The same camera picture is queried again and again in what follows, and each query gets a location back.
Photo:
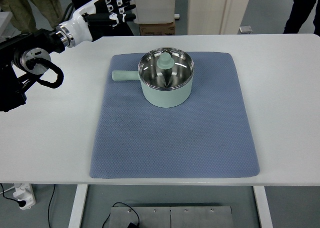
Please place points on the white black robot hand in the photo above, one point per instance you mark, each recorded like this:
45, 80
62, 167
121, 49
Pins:
94, 19

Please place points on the green pot with glass lid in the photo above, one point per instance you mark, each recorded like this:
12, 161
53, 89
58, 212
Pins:
165, 74

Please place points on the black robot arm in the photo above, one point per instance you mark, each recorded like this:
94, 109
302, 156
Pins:
25, 60

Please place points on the white cabinet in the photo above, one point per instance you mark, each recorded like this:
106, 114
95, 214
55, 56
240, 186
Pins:
154, 11

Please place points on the cardboard box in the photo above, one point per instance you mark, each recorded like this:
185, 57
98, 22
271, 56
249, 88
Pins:
167, 29

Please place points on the person in khaki trousers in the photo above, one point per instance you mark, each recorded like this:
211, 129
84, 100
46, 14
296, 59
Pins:
22, 14

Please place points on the white plastic bin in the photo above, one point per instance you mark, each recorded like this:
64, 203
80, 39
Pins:
215, 17

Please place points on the small grey floor device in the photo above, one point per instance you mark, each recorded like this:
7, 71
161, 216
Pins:
245, 30

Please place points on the blue textured mat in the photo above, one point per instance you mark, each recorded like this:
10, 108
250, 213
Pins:
207, 136

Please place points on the person in black trousers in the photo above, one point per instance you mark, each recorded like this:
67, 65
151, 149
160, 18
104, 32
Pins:
300, 12

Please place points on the white power strip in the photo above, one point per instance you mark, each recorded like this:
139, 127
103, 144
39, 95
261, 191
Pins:
25, 195

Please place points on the white table leg frame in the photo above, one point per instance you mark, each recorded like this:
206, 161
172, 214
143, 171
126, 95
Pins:
79, 201

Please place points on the metal base plate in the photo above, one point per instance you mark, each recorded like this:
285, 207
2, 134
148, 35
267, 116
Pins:
172, 216

